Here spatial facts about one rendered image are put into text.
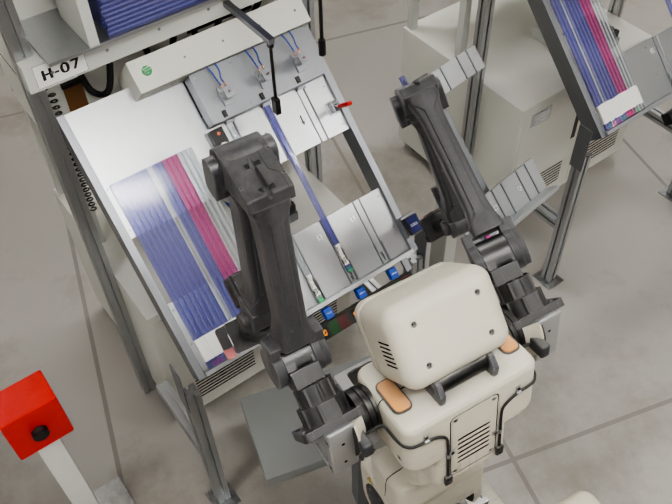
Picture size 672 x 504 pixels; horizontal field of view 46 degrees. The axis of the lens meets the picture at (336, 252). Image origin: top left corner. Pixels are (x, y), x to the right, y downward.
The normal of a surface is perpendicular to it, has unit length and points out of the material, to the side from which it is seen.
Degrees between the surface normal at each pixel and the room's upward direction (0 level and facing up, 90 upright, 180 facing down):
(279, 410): 0
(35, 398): 0
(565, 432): 0
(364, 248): 43
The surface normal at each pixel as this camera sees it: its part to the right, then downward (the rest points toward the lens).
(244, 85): 0.39, -0.07
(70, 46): -0.02, -0.65
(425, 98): -0.14, -0.14
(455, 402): 0.12, -0.44
